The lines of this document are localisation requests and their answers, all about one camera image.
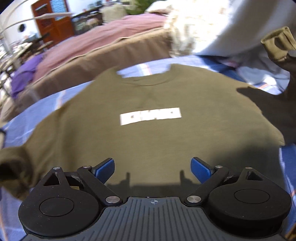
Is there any olive green sweatshirt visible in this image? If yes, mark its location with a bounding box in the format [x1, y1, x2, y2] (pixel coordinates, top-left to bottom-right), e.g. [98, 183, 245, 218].
[0, 27, 296, 202]

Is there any green plant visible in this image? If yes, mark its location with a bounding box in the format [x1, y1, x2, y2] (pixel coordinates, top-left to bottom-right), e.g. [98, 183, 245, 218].
[133, 0, 154, 12]

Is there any cream cushion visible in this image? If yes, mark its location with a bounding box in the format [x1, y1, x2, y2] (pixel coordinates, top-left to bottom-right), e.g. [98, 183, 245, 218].
[101, 4, 130, 24]

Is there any light grey cloth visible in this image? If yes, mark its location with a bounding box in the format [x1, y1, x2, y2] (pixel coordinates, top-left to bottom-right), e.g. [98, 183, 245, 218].
[192, 0, 296, 92]

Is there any pink blanket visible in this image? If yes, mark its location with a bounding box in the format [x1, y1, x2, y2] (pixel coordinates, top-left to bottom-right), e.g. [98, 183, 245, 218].
[35, 13, 173, 78]

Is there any blue plaid bed sheet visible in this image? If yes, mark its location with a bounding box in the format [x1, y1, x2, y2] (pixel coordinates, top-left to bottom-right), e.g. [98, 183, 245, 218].
[0, 55, 296, 241]

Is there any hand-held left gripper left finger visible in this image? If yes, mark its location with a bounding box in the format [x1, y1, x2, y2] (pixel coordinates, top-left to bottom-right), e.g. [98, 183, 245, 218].
[35, 158, 122, 207]

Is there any red-brown wooden cabinet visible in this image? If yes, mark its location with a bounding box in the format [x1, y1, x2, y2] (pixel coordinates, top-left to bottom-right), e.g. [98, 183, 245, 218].
[31, 0, 75, 42]

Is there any white curved rod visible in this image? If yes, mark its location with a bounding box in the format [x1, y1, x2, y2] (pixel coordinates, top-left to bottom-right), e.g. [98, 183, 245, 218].
[0, 12, 72, 35]

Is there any white fluffy blanket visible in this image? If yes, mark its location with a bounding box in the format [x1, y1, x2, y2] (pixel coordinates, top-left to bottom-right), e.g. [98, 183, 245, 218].
[146, 0, 233, 59]

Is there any brown blanket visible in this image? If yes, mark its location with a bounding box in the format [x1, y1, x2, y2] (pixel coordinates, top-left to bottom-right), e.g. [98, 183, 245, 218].
[14, 29, 177, 113]

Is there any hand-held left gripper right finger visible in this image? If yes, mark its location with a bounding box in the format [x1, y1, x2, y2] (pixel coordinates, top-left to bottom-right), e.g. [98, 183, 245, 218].
[186, 157, 274, 206]

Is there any purple cloth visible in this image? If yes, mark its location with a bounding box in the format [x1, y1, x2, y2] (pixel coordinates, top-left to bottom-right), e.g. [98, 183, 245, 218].
[10, 54, 45, 98]

